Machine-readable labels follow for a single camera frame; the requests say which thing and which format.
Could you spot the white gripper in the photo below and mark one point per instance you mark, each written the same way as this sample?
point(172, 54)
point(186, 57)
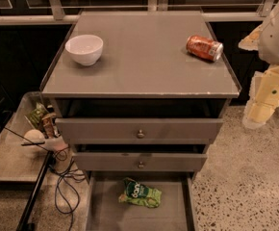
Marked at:
point(278, 38)

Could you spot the green rice chip bag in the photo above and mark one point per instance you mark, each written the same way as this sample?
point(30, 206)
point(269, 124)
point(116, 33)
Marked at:
point(138, 194)

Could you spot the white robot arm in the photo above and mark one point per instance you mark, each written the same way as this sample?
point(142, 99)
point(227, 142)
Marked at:
point(268, 45)

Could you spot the grey drawer cabinet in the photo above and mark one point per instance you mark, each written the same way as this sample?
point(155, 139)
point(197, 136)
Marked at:
point(145, 70)

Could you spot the metal top drawer knob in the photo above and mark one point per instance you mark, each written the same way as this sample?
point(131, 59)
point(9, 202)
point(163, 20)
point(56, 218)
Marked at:
point(140, 134)

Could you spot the metal drawer knob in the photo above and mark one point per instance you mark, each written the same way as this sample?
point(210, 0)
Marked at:
point(141, 165)
point(140, 134)

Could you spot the metal middle drawer knob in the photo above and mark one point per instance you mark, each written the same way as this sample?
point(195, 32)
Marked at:
point(141, 165)

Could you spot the grey middle drawer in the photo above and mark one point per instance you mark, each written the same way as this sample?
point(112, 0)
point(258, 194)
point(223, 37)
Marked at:
point(125, 157)

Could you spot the grey top drawer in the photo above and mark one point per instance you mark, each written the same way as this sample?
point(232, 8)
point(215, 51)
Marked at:
point(124, 130)

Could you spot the green snack bag in bin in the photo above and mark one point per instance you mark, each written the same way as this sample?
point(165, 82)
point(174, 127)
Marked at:
point(36, 115)

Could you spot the orange soda can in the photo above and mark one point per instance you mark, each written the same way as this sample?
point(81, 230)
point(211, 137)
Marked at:
point(204, 48)

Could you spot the white ceramic bowl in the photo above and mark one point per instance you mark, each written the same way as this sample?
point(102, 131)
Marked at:
point(85, 49)

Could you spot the brown snack packet in bin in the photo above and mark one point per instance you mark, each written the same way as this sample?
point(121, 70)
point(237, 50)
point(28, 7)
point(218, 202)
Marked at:
point(49, 126)

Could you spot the black stick in bin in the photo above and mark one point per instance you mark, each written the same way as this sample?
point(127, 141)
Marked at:
point(29, 143)

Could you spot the white round object in bin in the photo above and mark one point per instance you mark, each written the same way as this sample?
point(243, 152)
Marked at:
point(34, 135)

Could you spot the clear plastic bin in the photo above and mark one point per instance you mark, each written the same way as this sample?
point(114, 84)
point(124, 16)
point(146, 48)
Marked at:
point(14, 164)

